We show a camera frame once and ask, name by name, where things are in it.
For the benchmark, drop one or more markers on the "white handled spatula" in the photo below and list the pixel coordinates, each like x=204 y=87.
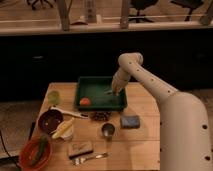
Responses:
x=71 y=113

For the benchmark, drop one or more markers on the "wooden block brush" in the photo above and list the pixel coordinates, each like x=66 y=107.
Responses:
x=77 y=149

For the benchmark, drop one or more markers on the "black chair base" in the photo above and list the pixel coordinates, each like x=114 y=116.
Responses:
x=42 y=3

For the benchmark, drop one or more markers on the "metal cup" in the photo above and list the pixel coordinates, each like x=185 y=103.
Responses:
x=108 y=131

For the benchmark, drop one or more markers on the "orange tomato toy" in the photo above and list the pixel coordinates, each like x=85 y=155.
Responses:
x=85 y=101

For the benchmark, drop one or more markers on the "black chair right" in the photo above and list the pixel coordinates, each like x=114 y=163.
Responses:
x=190 y=4

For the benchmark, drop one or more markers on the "metal fork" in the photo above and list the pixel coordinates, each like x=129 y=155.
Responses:
x=81 y=160

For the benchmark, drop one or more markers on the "black office chair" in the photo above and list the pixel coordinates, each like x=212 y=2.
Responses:
x=139 y=5

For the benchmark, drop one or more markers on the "green plastic tray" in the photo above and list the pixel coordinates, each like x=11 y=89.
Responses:
x=94 y=87

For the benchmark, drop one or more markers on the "green plastic cup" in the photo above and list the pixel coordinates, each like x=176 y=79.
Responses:
x=54 y=98

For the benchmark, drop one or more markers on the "dark grape bunch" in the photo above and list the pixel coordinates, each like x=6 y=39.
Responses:
x=101 y=116

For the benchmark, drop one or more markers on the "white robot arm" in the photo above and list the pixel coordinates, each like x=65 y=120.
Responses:
x=185 y=143

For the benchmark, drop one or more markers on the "yellow corn cob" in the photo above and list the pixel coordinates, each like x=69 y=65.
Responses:
x=64 y=130

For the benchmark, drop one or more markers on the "red plastic bowl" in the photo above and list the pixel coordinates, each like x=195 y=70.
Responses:
x=28 y=153

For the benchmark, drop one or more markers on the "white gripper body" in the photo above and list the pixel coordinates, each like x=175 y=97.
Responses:
x=120 y=80

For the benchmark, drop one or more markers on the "green cucumber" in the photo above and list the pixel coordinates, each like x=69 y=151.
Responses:
x=41 y=148

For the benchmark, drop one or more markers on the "dark brown bowl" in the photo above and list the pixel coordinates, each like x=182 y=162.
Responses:
x=49 y=121

